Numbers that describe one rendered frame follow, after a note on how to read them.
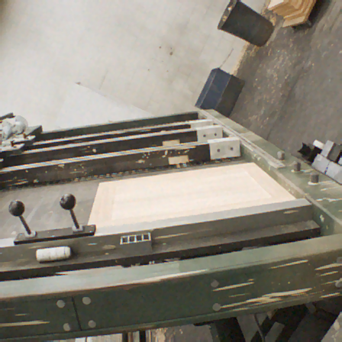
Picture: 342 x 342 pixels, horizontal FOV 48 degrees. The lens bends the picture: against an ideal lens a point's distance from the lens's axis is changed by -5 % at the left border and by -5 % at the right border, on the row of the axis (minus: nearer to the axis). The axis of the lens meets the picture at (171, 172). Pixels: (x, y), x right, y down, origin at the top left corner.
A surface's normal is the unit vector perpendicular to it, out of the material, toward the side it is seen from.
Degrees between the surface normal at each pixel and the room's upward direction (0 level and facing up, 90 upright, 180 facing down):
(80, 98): 90
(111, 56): 90
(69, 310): 90
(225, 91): 91
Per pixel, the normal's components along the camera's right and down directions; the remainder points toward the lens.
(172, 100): 0.09, 0.25
